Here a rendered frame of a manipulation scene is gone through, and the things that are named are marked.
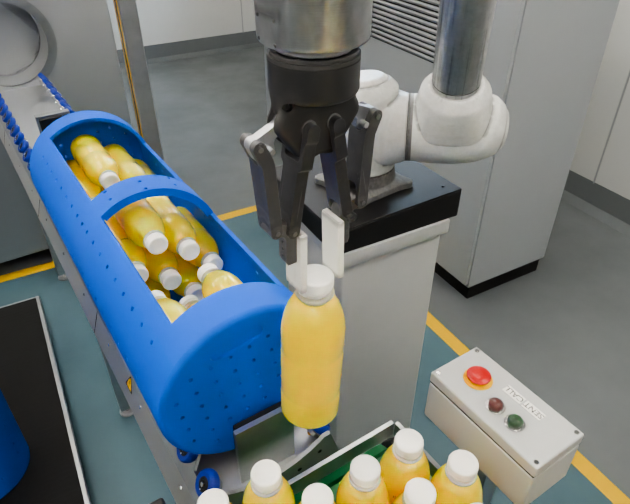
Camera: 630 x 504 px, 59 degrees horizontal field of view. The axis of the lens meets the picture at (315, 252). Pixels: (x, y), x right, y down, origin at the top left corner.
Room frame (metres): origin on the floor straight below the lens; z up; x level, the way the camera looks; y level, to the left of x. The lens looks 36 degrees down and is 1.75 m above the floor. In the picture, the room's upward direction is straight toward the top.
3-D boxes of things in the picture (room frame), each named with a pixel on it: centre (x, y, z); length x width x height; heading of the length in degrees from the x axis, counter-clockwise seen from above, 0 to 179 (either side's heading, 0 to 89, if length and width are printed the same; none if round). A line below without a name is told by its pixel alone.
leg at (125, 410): (1.38, 0.72, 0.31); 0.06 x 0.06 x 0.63; 33
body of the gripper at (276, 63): (0.45, 0.00, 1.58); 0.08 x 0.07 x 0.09; 123
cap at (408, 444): (0.46, -0.13, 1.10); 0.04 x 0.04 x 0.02
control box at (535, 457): (0.53, -0.27, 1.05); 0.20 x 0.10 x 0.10; 33
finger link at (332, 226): (0.47, -0.02, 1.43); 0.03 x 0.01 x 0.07; 33
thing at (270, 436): (0.55, 0.08, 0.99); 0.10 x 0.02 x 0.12; 123
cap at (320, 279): (0.46, 0.00, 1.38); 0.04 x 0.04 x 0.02
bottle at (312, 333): (0.45, 0.00, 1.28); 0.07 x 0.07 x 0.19
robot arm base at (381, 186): (1.26, -0.11, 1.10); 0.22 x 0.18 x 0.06; 35
